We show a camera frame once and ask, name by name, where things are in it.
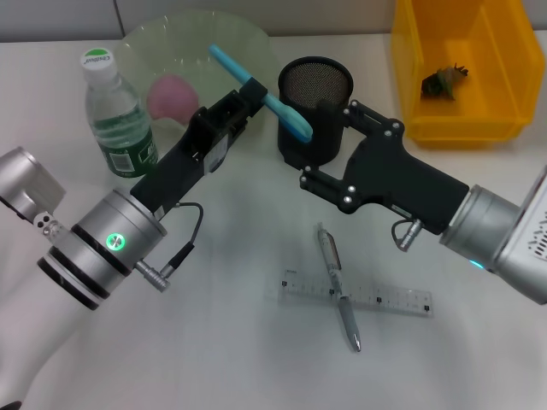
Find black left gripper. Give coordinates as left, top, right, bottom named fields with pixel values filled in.
left=128, top=79, right=269, bottom=218

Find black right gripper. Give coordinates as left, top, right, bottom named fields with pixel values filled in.
left=297, top=97, right=470, bottom=237

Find black mesh pen holder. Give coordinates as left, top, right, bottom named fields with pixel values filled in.
left=276, top=56, right=355, bottom=168

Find blue sheathed scissors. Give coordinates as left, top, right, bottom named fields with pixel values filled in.
left=208, top=44, right=316, bottom=143

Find pink toy peach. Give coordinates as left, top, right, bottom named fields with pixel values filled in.
left=146, top=73, right=201, bottom=126

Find clear water bottle green label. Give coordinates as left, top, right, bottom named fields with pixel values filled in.
left=80, top=46, right=164, bottom=192

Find green plastic wrapper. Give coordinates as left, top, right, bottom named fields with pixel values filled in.
left=420, top=62, right=470, bottom=102

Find clear plastic ruler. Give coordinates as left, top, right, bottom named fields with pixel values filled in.
left=264, top=267, right=435, bottom=319

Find pale green glass fruit plate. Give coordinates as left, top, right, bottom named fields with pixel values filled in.
left=114, top=10, right=275, bottom=129

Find grey clear ballpoint pen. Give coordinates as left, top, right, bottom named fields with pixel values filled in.
left=315, top=221, right=364, bottom=354

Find yellow plastic bin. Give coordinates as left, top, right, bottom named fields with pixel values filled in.
left=389, top=0, right=547, bottom=149

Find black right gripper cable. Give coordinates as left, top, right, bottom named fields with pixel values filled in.
left=391, top=216, right=423, bottom=254

